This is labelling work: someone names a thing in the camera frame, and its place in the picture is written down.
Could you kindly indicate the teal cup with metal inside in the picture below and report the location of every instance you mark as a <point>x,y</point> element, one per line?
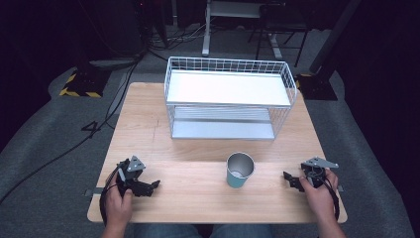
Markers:
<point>236,181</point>

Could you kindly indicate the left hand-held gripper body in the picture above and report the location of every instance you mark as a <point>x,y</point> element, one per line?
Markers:
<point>135,164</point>

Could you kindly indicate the stand base with hazard tape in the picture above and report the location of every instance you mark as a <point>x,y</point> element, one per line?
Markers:
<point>84,82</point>
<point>317,87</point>

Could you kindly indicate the white desk frame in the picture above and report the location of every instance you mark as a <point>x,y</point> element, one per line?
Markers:
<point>206,36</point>

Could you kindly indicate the person's left hand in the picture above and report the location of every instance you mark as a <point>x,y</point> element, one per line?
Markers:
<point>117,208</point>

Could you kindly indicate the black chair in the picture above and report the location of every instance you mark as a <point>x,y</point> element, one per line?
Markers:
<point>284,21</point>

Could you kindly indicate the dark metal stand pole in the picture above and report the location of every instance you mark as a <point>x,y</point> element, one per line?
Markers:
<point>333,36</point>

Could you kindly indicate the person's right hand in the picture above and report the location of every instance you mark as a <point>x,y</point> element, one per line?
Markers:
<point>320,201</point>

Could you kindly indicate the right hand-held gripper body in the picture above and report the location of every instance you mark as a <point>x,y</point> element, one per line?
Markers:
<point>317,163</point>

